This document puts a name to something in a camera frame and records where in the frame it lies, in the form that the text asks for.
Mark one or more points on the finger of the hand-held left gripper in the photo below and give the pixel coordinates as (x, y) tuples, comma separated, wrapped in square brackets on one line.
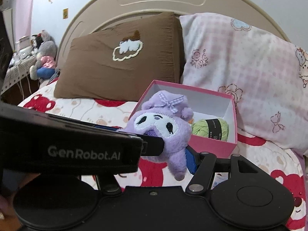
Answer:
[(152, 146), (105, 127)]

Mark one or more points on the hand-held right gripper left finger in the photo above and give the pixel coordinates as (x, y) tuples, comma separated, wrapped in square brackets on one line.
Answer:
[(109, 185)]

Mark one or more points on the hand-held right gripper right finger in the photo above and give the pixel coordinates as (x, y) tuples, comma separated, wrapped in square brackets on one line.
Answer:
[(191, 162)]

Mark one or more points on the purple plush toy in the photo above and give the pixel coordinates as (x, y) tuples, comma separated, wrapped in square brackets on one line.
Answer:
[(154, 122)]

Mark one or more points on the pink cardboard box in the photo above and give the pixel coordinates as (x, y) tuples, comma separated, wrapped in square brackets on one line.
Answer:
[(211, 146)]

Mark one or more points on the green yarn ball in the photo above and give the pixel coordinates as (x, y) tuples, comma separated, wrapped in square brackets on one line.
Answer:
[(201, 128)]

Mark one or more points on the small white packet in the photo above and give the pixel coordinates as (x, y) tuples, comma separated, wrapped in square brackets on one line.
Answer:
[(221, 180)]

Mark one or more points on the brown pillow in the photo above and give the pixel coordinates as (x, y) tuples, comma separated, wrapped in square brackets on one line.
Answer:
[(108, 77)]

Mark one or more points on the bear printed blanket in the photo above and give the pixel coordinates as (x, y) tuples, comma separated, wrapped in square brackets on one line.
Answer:
[(264, 158)]

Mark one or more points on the bedside table with patterned cloth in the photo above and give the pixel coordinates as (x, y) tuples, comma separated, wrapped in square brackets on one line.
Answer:
[(14, 74)]

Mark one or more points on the grey plush toy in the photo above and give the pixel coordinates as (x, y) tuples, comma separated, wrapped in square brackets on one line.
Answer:
[(45, 53)]

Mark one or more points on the pink patterned pillow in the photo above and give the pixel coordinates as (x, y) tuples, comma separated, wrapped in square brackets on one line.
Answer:
[(252, 77)]

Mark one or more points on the black and white plush toy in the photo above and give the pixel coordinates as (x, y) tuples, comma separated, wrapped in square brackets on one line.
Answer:
[(36, 43)]

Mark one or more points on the white appliance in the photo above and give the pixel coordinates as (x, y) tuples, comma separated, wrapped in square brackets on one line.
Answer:
[(23, 42)]

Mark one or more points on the black board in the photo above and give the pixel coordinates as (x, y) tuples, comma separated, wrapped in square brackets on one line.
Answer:
[(4, 48)]

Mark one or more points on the pink curtain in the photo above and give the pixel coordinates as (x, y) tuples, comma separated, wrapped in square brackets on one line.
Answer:
[(24, 9)]

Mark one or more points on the yellow wall sticker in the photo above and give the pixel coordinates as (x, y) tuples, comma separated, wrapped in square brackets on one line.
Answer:
[(65, 13)]

